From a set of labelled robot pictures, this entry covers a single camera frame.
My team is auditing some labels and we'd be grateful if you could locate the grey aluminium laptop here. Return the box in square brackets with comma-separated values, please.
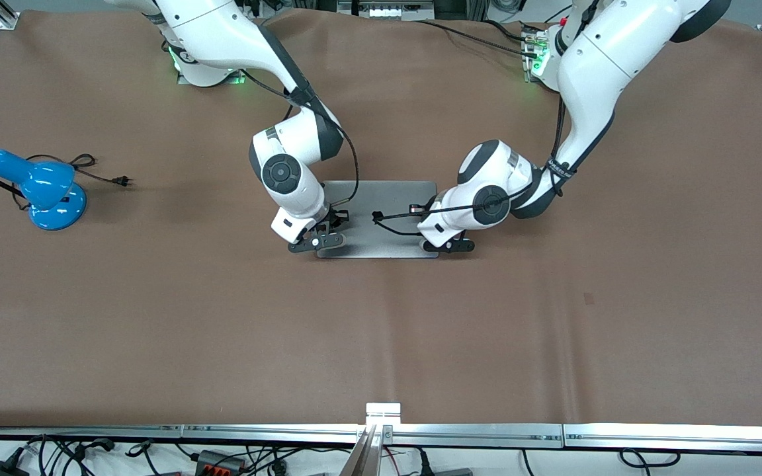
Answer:
[316, 180, 440, 260]

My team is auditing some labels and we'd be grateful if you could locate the brown table mat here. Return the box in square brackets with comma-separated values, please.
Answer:
[0, 8, 762, 428]

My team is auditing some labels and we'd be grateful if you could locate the grey power strip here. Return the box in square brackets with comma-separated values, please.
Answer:
[337, 0, 435, 21]

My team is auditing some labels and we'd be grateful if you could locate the blue desk lamp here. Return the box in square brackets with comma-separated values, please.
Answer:
[0, 149, 89, 232]

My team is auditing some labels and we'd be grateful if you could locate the black orange connector box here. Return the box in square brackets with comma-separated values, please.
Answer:
[194, 450, 247, 474]

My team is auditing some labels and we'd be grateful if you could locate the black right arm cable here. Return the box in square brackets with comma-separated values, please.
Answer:
[241, 66, 360, 207]

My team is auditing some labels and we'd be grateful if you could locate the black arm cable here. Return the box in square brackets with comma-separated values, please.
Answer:
[374, 0, 603, 237]
[241, 66, 360, 207]

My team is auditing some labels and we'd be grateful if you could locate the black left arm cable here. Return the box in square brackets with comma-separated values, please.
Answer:
[374, 0, 603, 237]

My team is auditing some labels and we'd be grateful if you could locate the thick black braided cable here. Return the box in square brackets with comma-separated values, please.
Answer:
[414, 19, 540, 59]

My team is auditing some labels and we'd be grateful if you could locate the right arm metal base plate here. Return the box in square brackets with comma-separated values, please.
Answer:
[177, 63, 247, 87]

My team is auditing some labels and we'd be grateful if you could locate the black lamp cord with plug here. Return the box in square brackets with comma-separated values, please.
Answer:
[0, 153, 134, 212]

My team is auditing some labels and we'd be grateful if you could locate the aluminium profile with bracket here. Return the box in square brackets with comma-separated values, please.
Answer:
[340, 402, 402, 476]

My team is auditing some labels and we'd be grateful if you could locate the aluminium table edge rail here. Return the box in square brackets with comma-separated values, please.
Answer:
[0, 422, 762, 454]

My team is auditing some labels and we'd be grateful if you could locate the looped black cable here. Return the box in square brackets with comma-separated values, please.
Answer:
[619, 448, 683, 469]

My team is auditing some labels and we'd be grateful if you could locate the tangled black cable bundle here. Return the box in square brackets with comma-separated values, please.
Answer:
[21, 434, 157, 476]

